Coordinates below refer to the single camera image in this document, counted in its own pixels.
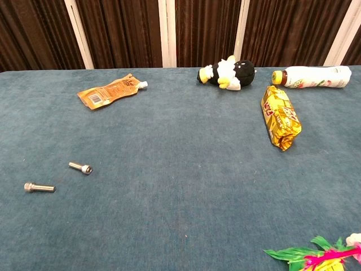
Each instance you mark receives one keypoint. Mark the orange spout pouch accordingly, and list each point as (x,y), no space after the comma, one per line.
(107,93)

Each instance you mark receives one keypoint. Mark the yellow snack package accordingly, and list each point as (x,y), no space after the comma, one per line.
(279,118)

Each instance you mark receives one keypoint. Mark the silver bolt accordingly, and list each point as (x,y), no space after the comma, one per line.
(39,187)
(79,166)

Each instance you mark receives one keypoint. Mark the blue felt table cover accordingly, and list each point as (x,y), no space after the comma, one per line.
(180,169)

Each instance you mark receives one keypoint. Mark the green pink feather shuttlecock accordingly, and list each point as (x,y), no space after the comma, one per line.
(324,258)

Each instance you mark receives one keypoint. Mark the black white plush toy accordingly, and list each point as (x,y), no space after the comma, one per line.
(242,73)

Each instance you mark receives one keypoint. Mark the white bottle yellow cap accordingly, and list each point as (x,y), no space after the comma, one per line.
(316,76)

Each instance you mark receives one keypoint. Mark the dark brown pleated curtain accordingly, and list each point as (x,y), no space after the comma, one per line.
(34,31)
(124,31)
(206,31)
(287,31)
(354,53)

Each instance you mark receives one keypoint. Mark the white partition post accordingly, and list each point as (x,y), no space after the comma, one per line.
(79,36)
(242,34)
(166,34)
(342,31)

